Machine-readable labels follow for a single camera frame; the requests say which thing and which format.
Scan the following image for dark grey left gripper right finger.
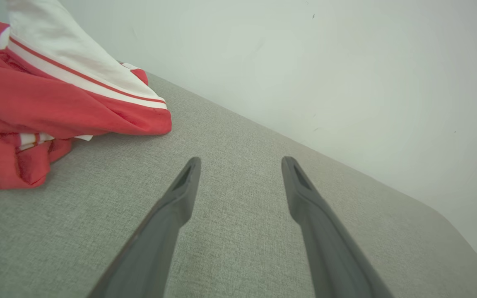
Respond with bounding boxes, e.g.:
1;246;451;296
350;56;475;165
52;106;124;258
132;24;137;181
281;156;394;298

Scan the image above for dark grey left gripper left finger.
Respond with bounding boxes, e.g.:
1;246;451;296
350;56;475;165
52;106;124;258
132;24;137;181
87;156;202;298

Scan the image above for red shorts with white hem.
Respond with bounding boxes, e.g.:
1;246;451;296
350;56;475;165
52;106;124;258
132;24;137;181
0;132;74;190

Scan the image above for red white basketball jersey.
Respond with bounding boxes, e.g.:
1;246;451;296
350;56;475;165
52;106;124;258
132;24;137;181
0;0;172;137

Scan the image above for grey fabric sofa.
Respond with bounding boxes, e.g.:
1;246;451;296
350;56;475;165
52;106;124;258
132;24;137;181
0;71;477;298

